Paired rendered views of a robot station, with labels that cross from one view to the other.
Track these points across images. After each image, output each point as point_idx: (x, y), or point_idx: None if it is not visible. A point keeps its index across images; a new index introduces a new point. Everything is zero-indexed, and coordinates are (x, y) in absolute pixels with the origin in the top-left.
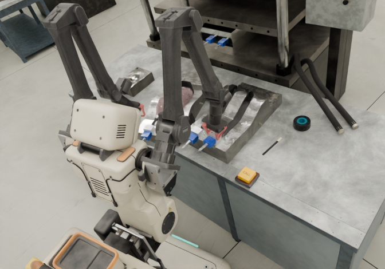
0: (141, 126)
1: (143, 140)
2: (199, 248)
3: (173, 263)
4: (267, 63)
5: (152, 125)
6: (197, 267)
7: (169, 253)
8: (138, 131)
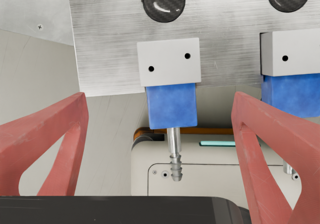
0: (95, 47)
1: (179, 145)
2: (265, 147)
3: (236, 193)
4: None
5: (151, 13)
6: (281, 183)
7: (220, 180)
8: (102, 87)
